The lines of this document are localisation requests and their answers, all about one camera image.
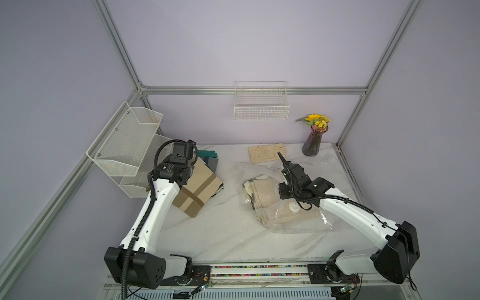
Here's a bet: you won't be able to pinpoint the beige brown striped scarf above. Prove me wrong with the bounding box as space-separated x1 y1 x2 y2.
172 159 223 218

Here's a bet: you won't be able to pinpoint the dark grey garment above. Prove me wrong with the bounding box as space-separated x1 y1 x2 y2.
202 157 219 173

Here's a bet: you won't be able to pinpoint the cream knitted scarf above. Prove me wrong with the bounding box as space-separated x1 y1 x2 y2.
242 175 321 230

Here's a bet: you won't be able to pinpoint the clear plastic vacuum bag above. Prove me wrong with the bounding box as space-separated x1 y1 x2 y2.
236 160 343 234

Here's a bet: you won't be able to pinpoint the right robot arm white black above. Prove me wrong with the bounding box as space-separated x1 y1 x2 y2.
279 156 420 285

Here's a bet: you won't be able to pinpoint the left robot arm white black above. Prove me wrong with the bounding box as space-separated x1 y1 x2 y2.
104 139 198 300

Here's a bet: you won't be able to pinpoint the white vacuum bag valve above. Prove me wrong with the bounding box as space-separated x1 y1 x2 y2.
288 201 301 214

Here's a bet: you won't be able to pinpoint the beige leather gloves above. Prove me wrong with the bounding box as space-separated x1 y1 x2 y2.
247 143 287 163

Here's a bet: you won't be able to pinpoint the green work glove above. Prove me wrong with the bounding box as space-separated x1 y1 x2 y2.
197 150 218 158

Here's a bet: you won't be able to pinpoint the purple glass vase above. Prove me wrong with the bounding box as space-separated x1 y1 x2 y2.
302 126 329 157

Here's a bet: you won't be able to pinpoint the yellow flower bouquet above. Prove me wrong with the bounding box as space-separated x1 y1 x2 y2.
295 114 331 131

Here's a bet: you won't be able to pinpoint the white mesh two-tier shelf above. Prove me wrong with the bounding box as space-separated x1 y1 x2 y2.
86 102 169 198

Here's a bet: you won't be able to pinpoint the white wire wall basket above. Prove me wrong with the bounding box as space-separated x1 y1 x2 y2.
234 81 290 121

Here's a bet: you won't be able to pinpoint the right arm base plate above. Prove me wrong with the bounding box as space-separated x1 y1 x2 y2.
307 263 360 285

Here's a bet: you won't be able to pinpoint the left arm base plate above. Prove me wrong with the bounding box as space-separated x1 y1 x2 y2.
161 265 211 286

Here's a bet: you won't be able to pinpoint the aluminium mounting rail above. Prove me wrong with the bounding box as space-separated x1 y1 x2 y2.
102 259 413 290

